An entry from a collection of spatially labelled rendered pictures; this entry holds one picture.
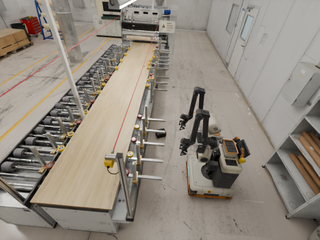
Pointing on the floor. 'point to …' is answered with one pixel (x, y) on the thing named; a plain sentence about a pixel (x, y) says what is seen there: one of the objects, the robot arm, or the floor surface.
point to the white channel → (64, 53)
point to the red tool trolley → (32, 25)
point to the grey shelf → (285, 177)
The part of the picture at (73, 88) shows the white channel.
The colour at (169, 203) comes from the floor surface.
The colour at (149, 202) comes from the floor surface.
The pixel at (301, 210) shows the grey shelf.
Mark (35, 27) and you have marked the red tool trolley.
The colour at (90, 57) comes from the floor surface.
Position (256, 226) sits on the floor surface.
